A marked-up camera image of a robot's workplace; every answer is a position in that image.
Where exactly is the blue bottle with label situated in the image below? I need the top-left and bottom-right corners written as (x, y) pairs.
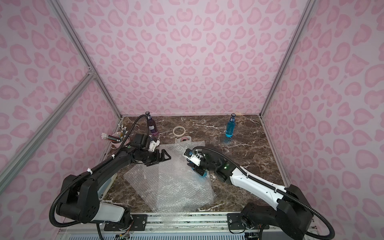
top-left (195, 169), bottom-right (208, 177)

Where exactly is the purple glass bottle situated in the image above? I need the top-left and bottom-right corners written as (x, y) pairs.
top-left (145, 111), bottom-right (159, 137)

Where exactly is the bubble wrap sheet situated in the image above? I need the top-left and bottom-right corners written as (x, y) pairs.
top-left (156, 141), bottom-right (214, 213)
top-left (123, 149), bottom-right (216, 213)

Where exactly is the blue glass bottle right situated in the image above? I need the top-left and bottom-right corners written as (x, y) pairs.
top-left (225, 113), bottom-right (236, 138)

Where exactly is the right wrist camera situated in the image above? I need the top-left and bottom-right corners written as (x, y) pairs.
top-left (184, 149), bottom-right (201, 167)

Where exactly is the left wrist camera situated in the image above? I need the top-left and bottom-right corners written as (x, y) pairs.
top-left (148, 140), bottom-right (160, 152)

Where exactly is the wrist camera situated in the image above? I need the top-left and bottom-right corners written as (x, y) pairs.
top-left (184, 149), bottom-right (201, 167)
top-left (148, 140), bottom-right (160, 152)

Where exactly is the white tape dispenser pink roll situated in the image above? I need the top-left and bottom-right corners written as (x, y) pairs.
top-left (175, 136), bottom-right (192, 143)

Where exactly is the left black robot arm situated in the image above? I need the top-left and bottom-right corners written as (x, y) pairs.
top-left (49, 129), bottom-right (171, 228)

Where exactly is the pink pen cup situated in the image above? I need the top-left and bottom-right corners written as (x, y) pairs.
top-left (112, 138), bottom-right (130, 150)

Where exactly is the beige masking tape roll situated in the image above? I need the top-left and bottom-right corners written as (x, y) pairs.
top-left (173, 126), bottom-right (186, 138)

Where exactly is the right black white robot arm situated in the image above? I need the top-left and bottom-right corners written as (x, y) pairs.
top-left (184, 146), bottom-right (336, 240)

